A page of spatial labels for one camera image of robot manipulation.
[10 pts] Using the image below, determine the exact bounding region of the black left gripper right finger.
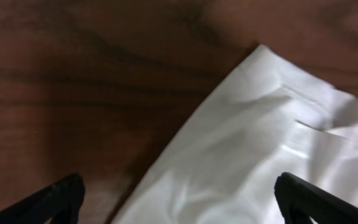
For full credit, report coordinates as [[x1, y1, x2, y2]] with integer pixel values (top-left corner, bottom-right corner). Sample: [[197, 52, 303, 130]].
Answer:
[[274, 172, 358, 224]]

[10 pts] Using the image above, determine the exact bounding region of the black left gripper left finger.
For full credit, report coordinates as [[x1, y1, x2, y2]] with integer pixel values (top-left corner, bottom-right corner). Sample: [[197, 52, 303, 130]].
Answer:
[[0, 174, 85, 224]]

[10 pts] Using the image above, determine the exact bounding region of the white Puma t-shirt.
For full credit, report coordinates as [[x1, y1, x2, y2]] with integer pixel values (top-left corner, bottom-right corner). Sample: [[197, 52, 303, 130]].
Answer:
[[114, 45, 358, 223]]

